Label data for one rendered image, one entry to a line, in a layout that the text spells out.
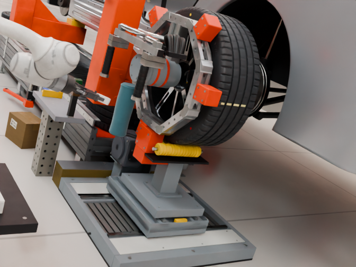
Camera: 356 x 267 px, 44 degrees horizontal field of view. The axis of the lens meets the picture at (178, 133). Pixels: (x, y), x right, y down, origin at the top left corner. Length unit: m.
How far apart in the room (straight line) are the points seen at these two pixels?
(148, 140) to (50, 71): 0.70
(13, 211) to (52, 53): 0.60
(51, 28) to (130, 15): 1.99
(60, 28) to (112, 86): 1.96
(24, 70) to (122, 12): 0.89
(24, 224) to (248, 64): 1.13
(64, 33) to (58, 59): 2.86
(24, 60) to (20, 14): 2.59
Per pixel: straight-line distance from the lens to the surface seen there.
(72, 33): 4.45
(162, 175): 2.29
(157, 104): 2.29
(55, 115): 2.40
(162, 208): 2.19
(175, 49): 1.85
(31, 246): 2.12
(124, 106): 2.15
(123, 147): 2.47
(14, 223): 1.69
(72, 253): 2.12
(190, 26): 1.97
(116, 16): 2.43
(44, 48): 1.58
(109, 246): 2.07
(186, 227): 2.29
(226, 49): 1.92
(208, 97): 1.81
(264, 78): 2.34
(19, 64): 1.69
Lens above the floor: 1.18
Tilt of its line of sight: 16 degrees down
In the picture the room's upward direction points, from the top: 17 degrees clockwise
